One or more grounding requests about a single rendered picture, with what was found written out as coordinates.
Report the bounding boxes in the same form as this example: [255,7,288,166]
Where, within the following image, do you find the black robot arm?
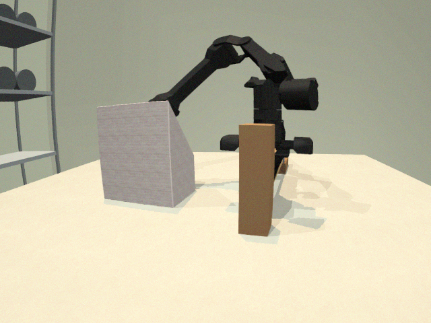
[149,35,319,117]

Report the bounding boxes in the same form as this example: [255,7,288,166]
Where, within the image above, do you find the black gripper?
[220,109,313,180]

